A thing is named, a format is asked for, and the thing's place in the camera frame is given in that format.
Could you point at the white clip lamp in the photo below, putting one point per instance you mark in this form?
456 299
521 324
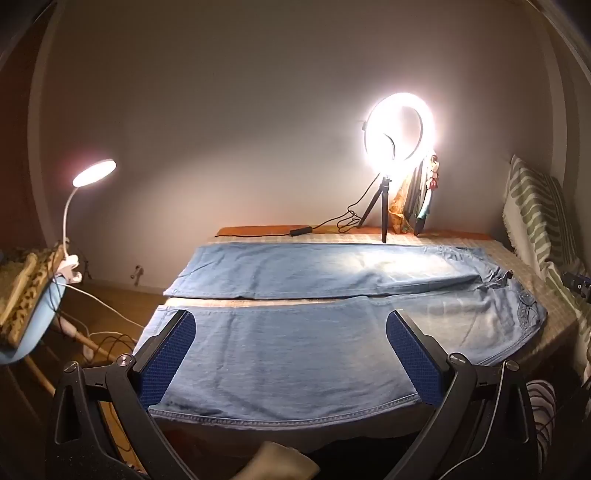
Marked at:
94 171

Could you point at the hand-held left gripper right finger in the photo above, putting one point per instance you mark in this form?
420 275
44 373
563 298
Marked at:
413 360

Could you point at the blue denim pants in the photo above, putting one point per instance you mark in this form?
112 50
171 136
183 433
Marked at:
286 350

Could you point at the blue chair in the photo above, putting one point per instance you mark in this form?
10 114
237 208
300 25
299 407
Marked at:
41 318

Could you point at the bed with checked cover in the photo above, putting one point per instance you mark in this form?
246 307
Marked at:
498 258

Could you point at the striped cloth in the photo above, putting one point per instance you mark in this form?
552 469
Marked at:
542 401

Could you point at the orange patterned cloth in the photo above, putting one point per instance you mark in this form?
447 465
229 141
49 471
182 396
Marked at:
399 207

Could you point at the green striped pillow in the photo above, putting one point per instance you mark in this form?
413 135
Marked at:
535 207

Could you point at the black tripod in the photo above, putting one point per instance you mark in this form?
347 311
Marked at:
383 207

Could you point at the beige cloth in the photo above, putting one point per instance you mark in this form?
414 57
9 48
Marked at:
281 461

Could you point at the brown wooden door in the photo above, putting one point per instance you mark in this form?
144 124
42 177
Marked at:
18 161

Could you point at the leopard print cloth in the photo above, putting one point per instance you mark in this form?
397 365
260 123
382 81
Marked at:
32 295

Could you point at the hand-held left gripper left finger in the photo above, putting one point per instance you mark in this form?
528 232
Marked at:
168 355

